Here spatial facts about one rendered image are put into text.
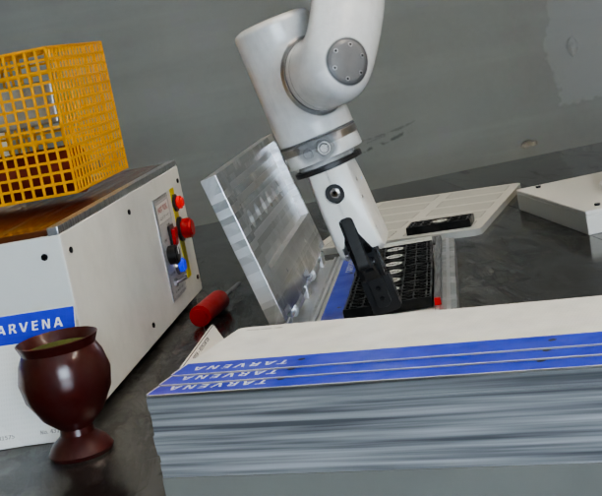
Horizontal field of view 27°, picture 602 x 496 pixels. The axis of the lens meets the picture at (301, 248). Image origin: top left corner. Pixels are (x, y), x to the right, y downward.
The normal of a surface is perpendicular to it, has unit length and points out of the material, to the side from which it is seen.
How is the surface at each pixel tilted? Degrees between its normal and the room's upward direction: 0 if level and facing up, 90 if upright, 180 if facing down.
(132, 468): 0
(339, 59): 80
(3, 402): 69
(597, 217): 90
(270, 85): 96
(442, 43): 90
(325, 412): 90
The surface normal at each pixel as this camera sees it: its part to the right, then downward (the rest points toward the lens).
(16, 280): -0.11, 0.19
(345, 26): 0.31, -0.13
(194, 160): 0.13, 0.14
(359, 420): -0.38, 0.22
